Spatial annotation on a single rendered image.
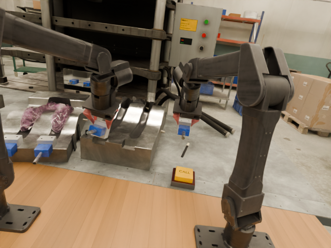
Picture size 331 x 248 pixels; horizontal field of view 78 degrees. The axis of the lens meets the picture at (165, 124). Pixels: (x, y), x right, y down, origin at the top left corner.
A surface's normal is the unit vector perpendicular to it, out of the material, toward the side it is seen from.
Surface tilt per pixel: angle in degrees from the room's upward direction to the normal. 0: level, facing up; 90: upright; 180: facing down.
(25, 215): 0
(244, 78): 90
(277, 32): 90
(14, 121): 28
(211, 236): 0
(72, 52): 91
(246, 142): 90
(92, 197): 0
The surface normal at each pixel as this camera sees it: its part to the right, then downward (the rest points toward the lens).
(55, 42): 0.76, 0.29
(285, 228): 0.13, -0.92
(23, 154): 0.18, 0.40
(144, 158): -0.12, 0.37
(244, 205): 0.40, 0.29
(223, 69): -0.92, 0.09
